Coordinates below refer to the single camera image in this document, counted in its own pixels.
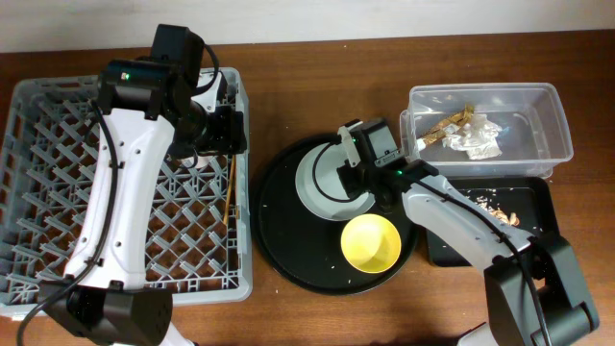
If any pink cup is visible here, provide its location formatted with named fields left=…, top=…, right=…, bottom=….
left=180, top=155, right=215, bottom=169

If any wooden chopstick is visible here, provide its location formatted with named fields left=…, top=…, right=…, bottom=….
left=223, top=155, right=236, bottom=226

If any grey plate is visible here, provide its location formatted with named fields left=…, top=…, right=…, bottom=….
left=295, top=143, right=375, bottom=221

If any yellow bowl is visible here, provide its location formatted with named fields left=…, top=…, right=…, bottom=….
left=340, top=213, right=402, bottom=274

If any gold snack wrapper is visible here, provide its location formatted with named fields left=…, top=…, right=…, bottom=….
left=417, top=104, right=475, bottom=147

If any white tissue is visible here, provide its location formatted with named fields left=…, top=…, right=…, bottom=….
left=442, top=113, right=503, bottom=161

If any food scraps and rice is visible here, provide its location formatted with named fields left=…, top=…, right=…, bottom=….
left=468, top=188, right=520, bottom=227

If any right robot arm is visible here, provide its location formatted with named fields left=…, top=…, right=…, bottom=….
left=337, top=119, right=600, bottom=346

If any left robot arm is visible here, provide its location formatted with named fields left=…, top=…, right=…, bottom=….
left=37, top=24, right=249, bottom=345

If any grey dishwasher rack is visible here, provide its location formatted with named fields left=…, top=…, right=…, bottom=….
left=1, top=76, right=253, bottom=320

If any round black tray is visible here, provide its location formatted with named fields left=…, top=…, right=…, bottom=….
left=250, top=134, right=420, bottom=295

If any clear plastic bin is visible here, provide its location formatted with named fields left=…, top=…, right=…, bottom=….
left=400, top=83, right=574, bottom=179

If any black rectangular tray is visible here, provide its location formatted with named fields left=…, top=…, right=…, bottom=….
left=425, top=176, right=562, bottom=268

